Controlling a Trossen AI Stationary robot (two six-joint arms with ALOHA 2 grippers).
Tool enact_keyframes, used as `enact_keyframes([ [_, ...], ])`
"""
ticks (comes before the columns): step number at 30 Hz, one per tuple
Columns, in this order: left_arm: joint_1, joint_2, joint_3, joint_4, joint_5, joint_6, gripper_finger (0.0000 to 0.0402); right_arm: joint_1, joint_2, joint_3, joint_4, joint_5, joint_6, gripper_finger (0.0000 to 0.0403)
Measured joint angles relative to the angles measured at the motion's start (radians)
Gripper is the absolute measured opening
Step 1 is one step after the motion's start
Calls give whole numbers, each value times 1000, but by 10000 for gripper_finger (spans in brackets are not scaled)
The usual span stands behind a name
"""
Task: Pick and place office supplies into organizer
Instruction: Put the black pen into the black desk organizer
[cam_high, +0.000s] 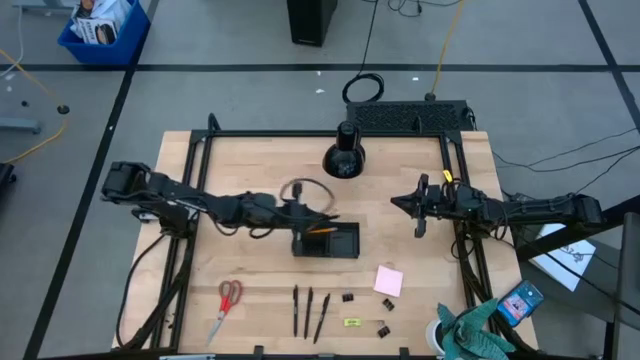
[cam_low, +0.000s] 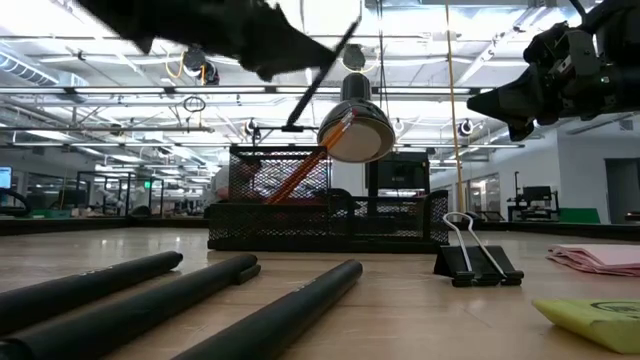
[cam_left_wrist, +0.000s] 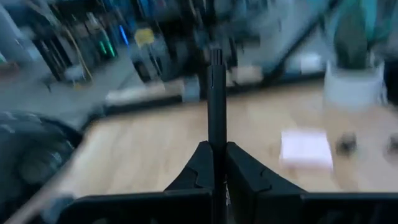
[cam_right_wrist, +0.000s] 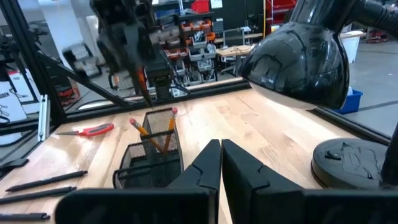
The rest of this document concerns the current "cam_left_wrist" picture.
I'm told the potted plant white pot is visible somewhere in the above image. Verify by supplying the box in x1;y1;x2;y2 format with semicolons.
322;0;398;110

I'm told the pink sticky note pad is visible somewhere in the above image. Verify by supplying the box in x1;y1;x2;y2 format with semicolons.
279;129;335;170

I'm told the black aluminium table frame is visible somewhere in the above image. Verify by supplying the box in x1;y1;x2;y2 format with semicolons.
104;0;398;114

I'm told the black pen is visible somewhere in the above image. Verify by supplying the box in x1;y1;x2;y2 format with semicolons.
206;48;228;224

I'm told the black binder clip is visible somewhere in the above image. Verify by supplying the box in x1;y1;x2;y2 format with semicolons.
335;132;358;157

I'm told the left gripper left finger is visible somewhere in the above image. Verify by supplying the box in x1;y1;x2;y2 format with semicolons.
58;140;215;224

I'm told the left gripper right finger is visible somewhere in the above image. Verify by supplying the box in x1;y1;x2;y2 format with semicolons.
226;141;398;224

